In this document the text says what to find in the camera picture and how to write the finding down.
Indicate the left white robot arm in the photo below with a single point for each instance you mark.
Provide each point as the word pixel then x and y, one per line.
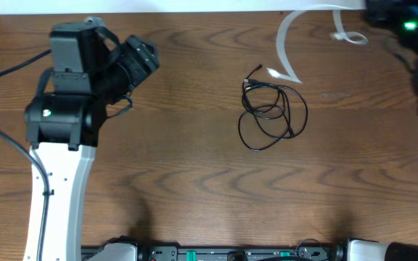
pixel 92 70

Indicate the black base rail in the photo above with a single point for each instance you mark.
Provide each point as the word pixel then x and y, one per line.
pixel 124 248

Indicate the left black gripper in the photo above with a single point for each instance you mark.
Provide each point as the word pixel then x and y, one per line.
pixel 142 53

